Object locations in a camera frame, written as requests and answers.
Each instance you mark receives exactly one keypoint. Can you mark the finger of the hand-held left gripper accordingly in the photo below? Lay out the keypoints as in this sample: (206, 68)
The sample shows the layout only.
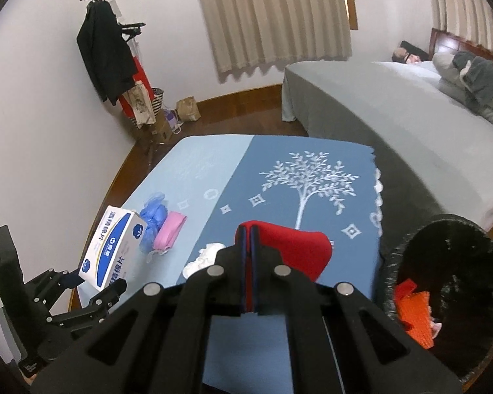
(57, 280)
(94, 308)

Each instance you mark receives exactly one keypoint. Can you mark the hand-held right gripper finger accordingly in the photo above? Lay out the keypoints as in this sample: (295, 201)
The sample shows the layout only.
(243, 271)
(253, 271)

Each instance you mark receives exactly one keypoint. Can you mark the white tissue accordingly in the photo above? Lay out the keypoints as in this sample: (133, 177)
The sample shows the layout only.
(203, 260)

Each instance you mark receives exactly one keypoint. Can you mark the red felt cloth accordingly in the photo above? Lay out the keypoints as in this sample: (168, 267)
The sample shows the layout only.
(295, 250)

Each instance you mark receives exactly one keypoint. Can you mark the white and blue cardboard box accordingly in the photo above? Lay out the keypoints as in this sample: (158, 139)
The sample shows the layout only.
(107, 246)

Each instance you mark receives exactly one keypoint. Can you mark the blue plastic bag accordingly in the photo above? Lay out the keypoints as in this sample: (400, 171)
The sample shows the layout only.
(154, 217)

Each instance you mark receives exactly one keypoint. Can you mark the black trash bin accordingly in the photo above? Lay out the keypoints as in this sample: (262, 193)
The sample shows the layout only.
(468, 295)

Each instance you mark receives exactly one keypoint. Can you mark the blue tree-print tablecloth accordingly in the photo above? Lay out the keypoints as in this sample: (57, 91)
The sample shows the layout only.
(238, 164)

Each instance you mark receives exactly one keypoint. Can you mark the brown cardboard box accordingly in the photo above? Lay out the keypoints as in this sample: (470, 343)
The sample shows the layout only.
(160, 129)

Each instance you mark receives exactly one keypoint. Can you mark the purple and white appliance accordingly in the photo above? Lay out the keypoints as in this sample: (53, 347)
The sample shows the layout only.
(172, 122)

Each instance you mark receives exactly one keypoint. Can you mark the brown paper bag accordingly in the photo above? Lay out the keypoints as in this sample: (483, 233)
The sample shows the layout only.
(188, 108)

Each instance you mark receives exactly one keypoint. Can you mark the striped woven bag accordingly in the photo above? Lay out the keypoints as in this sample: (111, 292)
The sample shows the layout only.
(158, 98)

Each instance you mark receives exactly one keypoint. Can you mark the beige tote bag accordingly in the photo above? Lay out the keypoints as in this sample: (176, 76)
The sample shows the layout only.
(139, 104)

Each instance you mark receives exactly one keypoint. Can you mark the bed with grey sheet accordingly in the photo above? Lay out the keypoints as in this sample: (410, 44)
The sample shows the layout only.
(394, 123)

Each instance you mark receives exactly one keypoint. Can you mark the red garment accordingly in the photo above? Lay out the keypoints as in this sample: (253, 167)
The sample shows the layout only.
(141, 76)

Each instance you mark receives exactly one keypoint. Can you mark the black jacket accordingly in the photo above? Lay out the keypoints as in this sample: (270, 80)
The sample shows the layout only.
(104, 49)

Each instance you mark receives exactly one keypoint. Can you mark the wide beige curtain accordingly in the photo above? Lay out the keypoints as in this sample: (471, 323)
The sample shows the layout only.
(271, 16)

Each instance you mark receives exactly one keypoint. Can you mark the black clothes hanger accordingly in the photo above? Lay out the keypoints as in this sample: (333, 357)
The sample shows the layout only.
(129, 29)

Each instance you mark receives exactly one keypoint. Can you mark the pink stuffed toy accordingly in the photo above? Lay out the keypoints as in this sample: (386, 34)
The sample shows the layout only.
(404, 57)

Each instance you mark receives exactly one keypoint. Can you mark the black bag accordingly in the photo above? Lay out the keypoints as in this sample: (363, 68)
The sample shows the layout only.
(413, 47)

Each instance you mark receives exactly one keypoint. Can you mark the wooden headboard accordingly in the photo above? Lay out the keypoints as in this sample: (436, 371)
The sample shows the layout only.
(443, 41)

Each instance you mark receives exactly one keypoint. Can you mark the dark grey garment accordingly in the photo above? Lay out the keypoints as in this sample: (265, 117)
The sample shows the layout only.
(480, 76)

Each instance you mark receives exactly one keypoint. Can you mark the narrow beige curtain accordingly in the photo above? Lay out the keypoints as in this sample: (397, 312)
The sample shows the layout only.
(468, 4)

